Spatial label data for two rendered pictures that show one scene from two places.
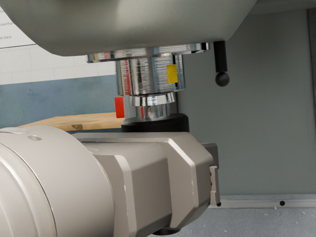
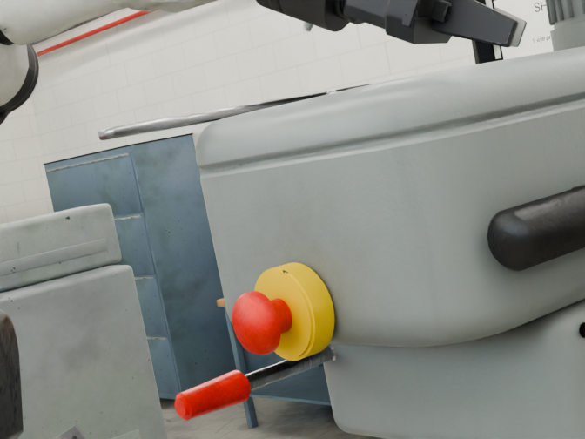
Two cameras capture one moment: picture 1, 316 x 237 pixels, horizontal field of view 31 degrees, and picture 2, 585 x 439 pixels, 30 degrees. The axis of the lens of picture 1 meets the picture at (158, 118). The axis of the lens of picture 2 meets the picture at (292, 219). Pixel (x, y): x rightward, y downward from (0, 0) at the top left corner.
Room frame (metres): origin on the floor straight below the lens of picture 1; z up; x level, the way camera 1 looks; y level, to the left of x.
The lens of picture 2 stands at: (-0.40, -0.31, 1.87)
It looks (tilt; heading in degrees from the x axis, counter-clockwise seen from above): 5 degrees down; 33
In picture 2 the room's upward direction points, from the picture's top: 11 degrees counter-clockwise
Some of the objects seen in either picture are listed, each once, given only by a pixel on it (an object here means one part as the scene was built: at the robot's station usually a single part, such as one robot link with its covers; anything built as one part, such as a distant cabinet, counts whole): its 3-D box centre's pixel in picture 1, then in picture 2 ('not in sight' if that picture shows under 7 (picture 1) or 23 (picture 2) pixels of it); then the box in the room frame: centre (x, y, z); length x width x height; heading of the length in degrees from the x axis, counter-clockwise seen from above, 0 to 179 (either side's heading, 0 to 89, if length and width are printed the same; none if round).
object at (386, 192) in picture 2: not in sight; (520, 168); (0.41, 0.00, 1.81); 0.47 x 0.26 x 0.16; 162
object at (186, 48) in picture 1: (147, 51); not in sight; (0.39, 0.00, 1.31); 0.09 x 0.09 x 0.01
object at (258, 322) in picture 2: not in sight; (264, 320); (0.15, 0.08, 1.76); 0.04 x 0.03 x 0.04; 72
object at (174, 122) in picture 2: not in sight; (242, 110); (0.27, 0.15, 1.89); 0.24 x 0.04 x 0.01; 165
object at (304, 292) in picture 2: not in sight; (292, 311); (0.17, 0.07, 1.76); 0.06 x 0.02 x 0.06; 72
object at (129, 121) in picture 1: (154, 124); not in sight; (0.39, 0.00, 1.26); 0.05 x 0.05 x 0.01
